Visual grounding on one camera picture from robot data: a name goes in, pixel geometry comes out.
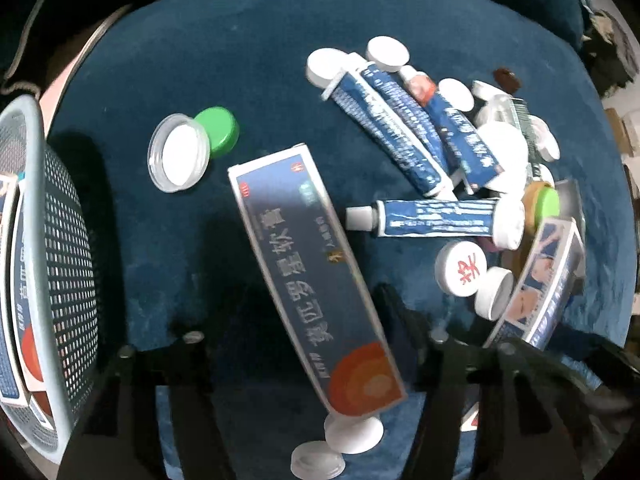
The blue orange ointment box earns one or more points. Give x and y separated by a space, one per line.
315 282

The white round jar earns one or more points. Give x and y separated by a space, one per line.
351 436

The blue ointment tube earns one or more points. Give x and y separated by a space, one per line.
357 99
472 155
497 218

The green bottle cap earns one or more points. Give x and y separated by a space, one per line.
221 127

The white chess piece disc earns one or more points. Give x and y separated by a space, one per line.
459 267

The white round cap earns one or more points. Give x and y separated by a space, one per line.
326 66
388 53

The clear round lid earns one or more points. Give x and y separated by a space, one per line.
178 153

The light blue mesh basket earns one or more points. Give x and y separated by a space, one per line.
51 281

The brown ring cap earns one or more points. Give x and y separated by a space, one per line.
507 80

